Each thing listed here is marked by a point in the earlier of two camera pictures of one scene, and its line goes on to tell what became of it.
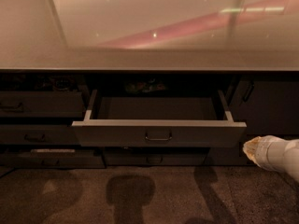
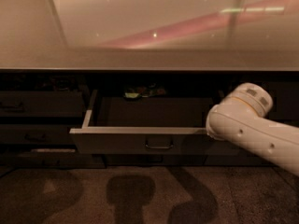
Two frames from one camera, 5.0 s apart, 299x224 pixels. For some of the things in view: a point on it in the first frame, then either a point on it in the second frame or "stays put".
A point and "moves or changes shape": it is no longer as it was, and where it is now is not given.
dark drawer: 158,122 moves or changes shape
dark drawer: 42,104 stays put
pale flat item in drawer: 50,150 stays put
